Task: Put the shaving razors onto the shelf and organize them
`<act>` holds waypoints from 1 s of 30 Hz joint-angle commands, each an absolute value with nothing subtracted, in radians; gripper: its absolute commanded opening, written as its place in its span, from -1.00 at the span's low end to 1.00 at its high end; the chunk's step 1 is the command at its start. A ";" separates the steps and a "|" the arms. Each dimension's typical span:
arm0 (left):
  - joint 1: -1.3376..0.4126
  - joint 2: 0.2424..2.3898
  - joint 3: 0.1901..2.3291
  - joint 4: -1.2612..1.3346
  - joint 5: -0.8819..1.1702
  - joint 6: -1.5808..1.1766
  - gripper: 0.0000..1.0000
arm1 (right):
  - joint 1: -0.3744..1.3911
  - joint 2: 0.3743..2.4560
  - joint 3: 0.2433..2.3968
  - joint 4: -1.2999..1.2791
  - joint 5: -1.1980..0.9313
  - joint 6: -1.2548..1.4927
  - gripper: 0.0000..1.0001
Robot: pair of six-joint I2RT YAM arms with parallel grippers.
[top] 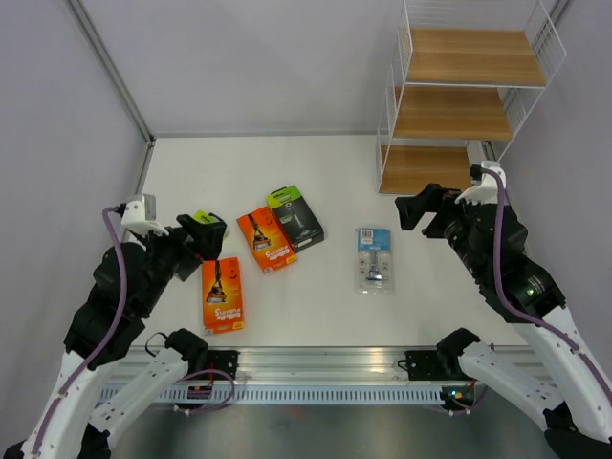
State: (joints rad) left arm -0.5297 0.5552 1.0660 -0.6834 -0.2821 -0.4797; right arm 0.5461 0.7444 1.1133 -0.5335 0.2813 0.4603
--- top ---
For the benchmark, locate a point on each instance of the white wire wooden shelf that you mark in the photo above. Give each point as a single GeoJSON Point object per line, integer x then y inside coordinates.
{"type": "Point", "coordinates": [463, 79]}

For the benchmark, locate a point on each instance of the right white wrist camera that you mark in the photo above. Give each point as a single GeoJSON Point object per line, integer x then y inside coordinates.
{"type": "Point", "coordinates": [483, 186]}

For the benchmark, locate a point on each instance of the aluminium corner post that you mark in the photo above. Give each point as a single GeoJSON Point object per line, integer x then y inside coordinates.
{"type": "Point", "coordinates": [95, 41]}

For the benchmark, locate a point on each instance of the blue clear razor blister pack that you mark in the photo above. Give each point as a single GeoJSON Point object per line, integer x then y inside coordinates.
{"type": "Point", "coordinates": [374, 262]}

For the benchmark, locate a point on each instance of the green black razor box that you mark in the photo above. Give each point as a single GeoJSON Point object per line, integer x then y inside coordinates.
{"type": "Point", "coordinates": [295, 217]}
{"type": "Point", "coordinates": [210, 218]}

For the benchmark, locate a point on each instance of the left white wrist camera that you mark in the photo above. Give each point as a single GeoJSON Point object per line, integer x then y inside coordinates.
{"type": "Point", "coordinates": [139, 216]}

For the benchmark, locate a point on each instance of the orange razor box centre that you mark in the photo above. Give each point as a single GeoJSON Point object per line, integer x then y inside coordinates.
{"type": "Point", "coordinates": [269, 246]}

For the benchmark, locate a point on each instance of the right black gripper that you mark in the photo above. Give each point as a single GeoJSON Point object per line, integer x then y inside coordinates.
{"type": "Point", "coordinates": [432, 198]}

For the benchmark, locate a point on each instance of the orange razor box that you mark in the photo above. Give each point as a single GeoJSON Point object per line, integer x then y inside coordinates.
{"type": "Point", "coordinates": [222, 300]}
{"type": "Point", "coordinates": [269, 246]}

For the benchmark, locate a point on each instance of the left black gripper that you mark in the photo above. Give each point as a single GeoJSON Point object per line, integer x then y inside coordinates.
{"type": "Point", "coordinates": [191, 255]}

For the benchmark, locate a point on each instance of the white slotted cable duct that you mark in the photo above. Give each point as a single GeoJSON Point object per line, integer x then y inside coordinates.
{"type": "Point", "coordinates": [294, 394]}

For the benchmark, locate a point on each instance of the orange razor box front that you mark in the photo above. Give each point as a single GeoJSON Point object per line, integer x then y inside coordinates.
{"type": "Point", "coordinates": [222, 300]}

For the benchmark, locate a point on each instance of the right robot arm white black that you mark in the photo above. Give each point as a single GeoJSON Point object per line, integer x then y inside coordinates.
{"type": "Point", "coordinates": [574, 413]}

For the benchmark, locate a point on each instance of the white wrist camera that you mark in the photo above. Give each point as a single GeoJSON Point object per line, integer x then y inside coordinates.
{"type": "Point", "coordinates": [139, 216]}
{"type": "Point", "coordinates": [483, 186]}

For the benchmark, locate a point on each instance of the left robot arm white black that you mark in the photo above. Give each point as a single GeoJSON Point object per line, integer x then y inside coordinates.
{"type": "Point", "coordinates": [129, 282]}

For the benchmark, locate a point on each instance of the aluminium rail frame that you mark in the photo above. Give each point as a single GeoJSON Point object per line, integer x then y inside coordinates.
{"type": "Point", "coordinates": [328, 365]}

